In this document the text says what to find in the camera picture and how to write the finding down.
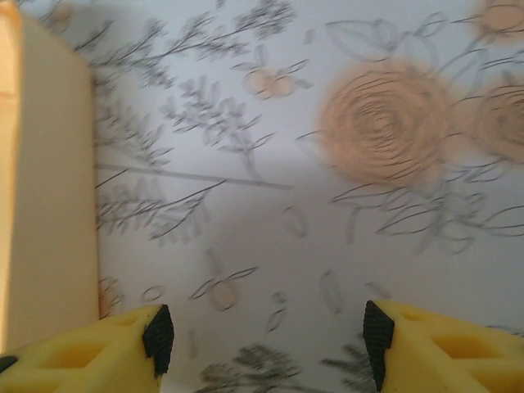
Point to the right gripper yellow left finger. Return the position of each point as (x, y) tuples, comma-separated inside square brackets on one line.
[(82, 360)]

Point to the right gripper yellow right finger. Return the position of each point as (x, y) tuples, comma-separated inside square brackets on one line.
[(450, 360)]

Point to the orange paper box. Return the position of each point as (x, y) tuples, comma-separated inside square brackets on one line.
[(49, 184)]

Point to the floral patterned table cover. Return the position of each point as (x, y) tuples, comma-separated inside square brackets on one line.
[(286, 204)]

